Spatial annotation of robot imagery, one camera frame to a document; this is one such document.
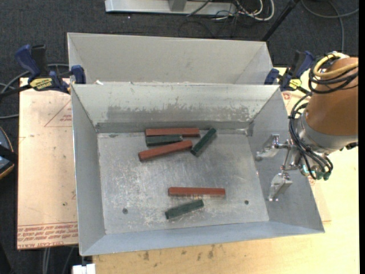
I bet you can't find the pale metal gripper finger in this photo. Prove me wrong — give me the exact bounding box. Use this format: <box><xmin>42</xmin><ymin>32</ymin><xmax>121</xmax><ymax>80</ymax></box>
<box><xmin>267</xmin><ymin>172</ymin><xmax>294</xmax><ymax>202</ymax></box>
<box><xmin>254</xmin><ymin>134</ymin><xmax>282</xmax><ymax>162</ymax></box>

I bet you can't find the dark green flat block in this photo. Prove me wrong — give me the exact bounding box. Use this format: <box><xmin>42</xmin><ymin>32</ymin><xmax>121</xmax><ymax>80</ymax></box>
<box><xmin>145</xmin><ymin>134</ymin><xmax>184</xmax><ymax>147</ymax></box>
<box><xmin>164</xmin><ymin>199</ymin><xmax>205</xmax><ymax>220</ymax></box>
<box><xmin>189</xmin><ymin>127</ymin><xmax>218</xmax><ymax>158</ymax></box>

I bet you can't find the red-brown flat block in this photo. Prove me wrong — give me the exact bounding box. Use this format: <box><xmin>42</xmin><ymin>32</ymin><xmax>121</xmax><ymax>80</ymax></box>
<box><xmin>167</xmin><ymin>186</ymin><xmax>227</xmax><ymax>199</ymax></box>
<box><xmin>137</xmin><ymin>139</ymin><xmax>194</xmax><ymax>163</ymax></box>
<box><xmin>144</xmin><ymin>127</ymin><xmax>201</xmax><ymax>139</ymax></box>

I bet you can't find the grey metal bin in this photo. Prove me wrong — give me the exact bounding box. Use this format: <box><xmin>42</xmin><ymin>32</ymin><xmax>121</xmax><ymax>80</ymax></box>
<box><xmin>67</xmin><ymin>32</ymin><xmax>326</xmax><ymax>257</ymax></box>

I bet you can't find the brown cardboard board, red print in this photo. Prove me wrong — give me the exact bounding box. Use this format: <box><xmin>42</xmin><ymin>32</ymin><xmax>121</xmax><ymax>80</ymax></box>
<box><xmin>17</xmin><ymin>77</ymin><xmax>333</xmax><ymax>251</ymax></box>

